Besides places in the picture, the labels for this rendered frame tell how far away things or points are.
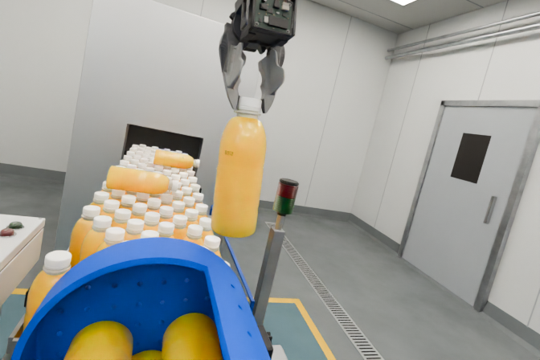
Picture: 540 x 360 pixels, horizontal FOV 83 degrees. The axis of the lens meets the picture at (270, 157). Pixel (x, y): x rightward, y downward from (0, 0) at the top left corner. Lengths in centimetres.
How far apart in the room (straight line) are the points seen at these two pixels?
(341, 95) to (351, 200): 190
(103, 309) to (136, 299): 4
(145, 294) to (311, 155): 484
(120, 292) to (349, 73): 520
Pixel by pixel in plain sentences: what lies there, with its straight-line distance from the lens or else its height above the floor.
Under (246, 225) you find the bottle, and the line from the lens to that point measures 47.
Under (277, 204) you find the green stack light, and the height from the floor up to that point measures 118.
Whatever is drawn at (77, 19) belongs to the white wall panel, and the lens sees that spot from 494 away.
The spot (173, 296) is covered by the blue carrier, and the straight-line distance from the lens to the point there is 50.
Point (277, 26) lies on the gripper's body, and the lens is 43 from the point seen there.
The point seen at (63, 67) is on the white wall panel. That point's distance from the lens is 491.
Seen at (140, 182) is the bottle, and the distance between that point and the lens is 103.
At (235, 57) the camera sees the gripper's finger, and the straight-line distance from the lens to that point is 46.
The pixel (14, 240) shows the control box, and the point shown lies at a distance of 76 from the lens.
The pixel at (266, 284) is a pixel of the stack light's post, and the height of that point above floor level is 92.
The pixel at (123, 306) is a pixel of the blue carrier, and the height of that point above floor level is 113.
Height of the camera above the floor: 142
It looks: 6 degrees down
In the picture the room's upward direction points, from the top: 13 degrees clockwise
